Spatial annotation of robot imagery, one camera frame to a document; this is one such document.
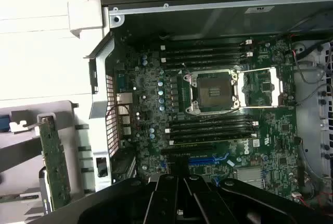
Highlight blue expansion slot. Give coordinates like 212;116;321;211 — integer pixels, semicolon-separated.
187;155;230;168

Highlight CPU socket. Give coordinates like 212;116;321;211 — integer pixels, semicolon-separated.
184;69;240;113

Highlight grey parts rack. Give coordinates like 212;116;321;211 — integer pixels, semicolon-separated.
0;100;91;224

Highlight silver chipset heatsink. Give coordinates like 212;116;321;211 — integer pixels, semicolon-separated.
235;168;264;183

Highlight green motherboard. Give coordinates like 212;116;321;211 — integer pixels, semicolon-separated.
114;36;300;191

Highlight open black PC case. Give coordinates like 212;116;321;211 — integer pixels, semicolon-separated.
83;0;333;224

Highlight metal socket cover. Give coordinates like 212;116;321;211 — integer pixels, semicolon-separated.
238;67;285;109

